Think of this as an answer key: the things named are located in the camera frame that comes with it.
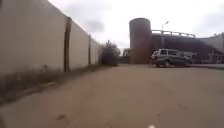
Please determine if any brown dirt road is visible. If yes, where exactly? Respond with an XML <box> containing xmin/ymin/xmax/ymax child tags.
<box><xmin>0</xmin><ymin>63</ymin><xmax>224</xmax><ymax>128</ymax></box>

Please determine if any weedy verge strip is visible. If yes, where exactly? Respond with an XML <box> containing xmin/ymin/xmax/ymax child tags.
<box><xmin>0</xmin><ymin>63</ymin><xmax>116</xmax><ymax>105</ymax></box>

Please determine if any grey car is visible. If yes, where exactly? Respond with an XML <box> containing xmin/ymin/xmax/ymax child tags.
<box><xmin>149</xmin><ymin>48</ymin><xmax>193</xmax><ymax>69</ymax></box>

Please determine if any long pale concrete wall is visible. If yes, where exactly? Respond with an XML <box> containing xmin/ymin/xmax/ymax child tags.
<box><xmin>0</xmin><ymin>0</ymin><xmax>104</xmax><ymax>75</ymax></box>

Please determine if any street lamp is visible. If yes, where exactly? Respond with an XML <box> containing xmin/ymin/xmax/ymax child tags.
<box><xmin>161</xmin><ymin>20</ymin><xmax>170</xmax><ymax>50</ymax></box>

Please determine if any dark bush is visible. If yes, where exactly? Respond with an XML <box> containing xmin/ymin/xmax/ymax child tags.
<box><xmin>99</xmin><ymin>40</ymin><xmax>122</xmax><ymax>67</ymax></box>

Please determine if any building with round tower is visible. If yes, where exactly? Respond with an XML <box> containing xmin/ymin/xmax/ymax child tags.
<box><xmin>128</xmin><ymin>17</ymin><xmax>224</xmax><ymax>65</ymax></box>

